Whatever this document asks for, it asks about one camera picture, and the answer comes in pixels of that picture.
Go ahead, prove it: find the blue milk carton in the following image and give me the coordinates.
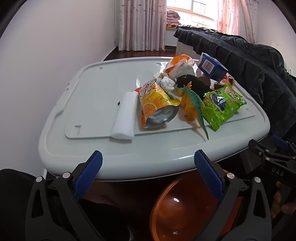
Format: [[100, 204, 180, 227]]
[[198, 53, 228, 82]]

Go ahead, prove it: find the white plastic storage box lid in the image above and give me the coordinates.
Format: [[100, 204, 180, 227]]
[[39, 57, 270, 181]]

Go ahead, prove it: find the pink curtain right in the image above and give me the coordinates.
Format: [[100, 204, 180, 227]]
[[217, 0, 259, 44]]

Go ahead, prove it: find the orange green toy dinosaur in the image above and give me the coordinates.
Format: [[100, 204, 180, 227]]
[[174, 81, 209, 139]]

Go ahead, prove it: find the pink striped curtain left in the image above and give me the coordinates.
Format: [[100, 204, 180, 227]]
[[117, 0, 167, 51]]

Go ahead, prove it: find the black sock bundle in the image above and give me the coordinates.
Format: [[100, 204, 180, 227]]
[[176, 74, 210, 100]]

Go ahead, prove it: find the white cylindrical jar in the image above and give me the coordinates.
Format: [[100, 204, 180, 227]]
[[198, 75, 211, 87]]

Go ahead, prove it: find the folded pink quilt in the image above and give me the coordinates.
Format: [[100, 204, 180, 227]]
[[166, 9, 181, 28]]

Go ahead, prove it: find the white tissue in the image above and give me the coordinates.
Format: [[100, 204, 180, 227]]
[[160, 76, 176, 92]]

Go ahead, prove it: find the white bed frame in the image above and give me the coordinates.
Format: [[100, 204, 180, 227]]
[[176, 41, 200, 60]]

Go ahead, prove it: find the red white carton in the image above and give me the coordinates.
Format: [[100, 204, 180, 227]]
[[221, 73, 235, 87]]

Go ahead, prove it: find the orange plastic trash bucket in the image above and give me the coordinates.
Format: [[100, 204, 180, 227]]
[[149, 170, 243, 241]]

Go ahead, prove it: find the brown plush toy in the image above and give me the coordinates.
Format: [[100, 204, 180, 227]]
[[213, 82, 224, 90]]

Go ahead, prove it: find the green snack bag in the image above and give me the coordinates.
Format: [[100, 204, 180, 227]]
[[203, 85, 247, 131]]

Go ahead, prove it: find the person's right hand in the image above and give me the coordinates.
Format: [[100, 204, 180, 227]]
[[270, 182, 295, 219]]

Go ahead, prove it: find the white foam block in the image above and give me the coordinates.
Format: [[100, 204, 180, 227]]
[[111, 91, 138, 140]]

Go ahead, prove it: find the dark blanket on bed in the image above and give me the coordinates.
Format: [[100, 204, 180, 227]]
[[174, 27, 295, 141]]

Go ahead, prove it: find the orange juice snack pouch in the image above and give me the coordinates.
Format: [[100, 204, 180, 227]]
[[137, 79, 181, 128]]

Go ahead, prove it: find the orange white plastic bag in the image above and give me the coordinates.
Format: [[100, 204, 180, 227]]
[[164, 54, 195, 79]]

